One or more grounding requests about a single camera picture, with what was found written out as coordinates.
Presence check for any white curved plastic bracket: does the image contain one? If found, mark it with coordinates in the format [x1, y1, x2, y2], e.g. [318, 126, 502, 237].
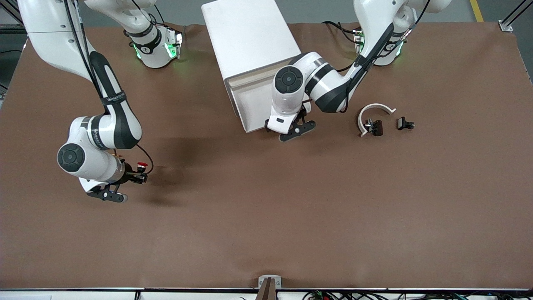
[358, 103, 397, 138]

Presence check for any grey metal edge bracket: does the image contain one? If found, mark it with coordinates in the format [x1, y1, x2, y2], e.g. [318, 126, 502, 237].
[258, 275, 282, 300]

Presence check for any black arm base cable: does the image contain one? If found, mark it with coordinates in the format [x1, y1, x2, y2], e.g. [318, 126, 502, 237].
[322, 20, 359, 44]

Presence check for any aluminium frame profile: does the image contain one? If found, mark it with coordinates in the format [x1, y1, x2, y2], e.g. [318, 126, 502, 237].
[499, 0, 533, 33]

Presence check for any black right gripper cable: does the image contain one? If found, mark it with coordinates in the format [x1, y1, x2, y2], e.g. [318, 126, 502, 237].
[134, 143, 154, 173]

